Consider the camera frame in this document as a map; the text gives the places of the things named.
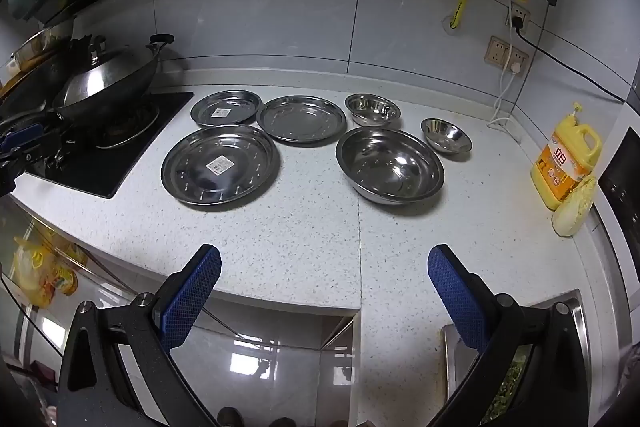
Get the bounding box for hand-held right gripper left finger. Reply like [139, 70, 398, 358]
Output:
[55, 243, 222, 427]

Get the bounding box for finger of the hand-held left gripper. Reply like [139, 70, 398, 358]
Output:
[0, 131, 68, 170]
[0, 123, 47, 154]

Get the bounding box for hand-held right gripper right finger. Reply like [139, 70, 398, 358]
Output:
[425, 243, 592, 427]

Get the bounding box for large labelled steel plate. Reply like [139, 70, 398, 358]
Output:
[161, 124, 280, 208]

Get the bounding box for large steel bowl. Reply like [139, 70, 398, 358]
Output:
[335, 127, 446, 205]

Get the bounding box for small steel bowl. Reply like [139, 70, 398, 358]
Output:
[420, 118, 473, 155]

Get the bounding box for small labelled steel plate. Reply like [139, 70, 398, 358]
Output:
[190, 90, 263, 128]

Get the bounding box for medium steel bowl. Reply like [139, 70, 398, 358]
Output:
[344, 93, 402, 128]

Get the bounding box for plain steel plate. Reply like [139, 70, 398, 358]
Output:
[256, 95, 347, 144]

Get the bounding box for dark frying pan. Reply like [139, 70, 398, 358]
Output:
[0, 29, 76, 120]

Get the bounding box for black glass gas stove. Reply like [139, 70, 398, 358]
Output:
[22, 92, 195, 200]

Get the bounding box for steel wok lid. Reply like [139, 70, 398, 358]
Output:
[62, 38, 163, 108]

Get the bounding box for black wok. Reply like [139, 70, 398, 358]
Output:
[52, 34, 176, 124]

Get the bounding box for green vegetables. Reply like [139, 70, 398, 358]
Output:
[480, 347, 527, 427]

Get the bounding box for yellow plastic bag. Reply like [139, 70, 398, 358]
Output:
[12, 234, 83, 308]

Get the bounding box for napa cabbage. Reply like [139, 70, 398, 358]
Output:
[552, 175, 598, 237]

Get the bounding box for steel sink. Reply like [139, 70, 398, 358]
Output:
[440, 289, 603, 427]

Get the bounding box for yellow detergent bottle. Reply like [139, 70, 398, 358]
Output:
[531, 103, 603, 212]

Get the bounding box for white microwave oven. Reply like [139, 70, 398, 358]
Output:
[597, 127, 640, 283]

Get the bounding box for white power cable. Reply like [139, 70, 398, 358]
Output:
[487, 61, 524, 144]

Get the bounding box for double wall socket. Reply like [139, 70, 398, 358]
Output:
[484, 36, 530, 75]

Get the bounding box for black power cable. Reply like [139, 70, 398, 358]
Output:
[510, 14, 630, 104]

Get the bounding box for single wall socket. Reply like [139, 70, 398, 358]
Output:
[508, 2, 531, 31]

